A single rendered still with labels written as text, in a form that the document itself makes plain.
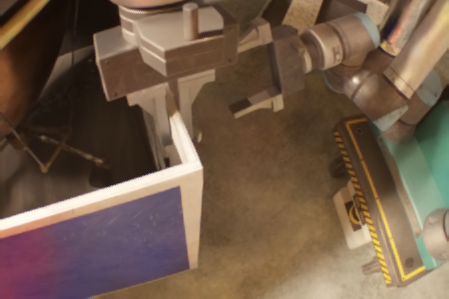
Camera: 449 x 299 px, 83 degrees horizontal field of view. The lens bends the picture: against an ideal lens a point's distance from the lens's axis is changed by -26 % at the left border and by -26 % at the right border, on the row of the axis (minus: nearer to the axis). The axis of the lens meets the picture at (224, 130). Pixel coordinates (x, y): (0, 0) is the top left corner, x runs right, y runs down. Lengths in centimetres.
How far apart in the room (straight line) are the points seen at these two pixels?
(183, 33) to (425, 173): 109
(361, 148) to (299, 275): 55
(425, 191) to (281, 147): 72
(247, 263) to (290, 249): 18
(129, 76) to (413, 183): 102
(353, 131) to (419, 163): 31
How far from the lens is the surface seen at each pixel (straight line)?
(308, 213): 139
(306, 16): 208
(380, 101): 73
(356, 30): 66
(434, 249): 110
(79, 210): 33
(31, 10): 59
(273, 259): 130
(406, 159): 118
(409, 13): 97
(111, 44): 29
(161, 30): 22
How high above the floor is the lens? 125
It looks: 58 degrees down
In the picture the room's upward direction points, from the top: 10 degrees clockwise
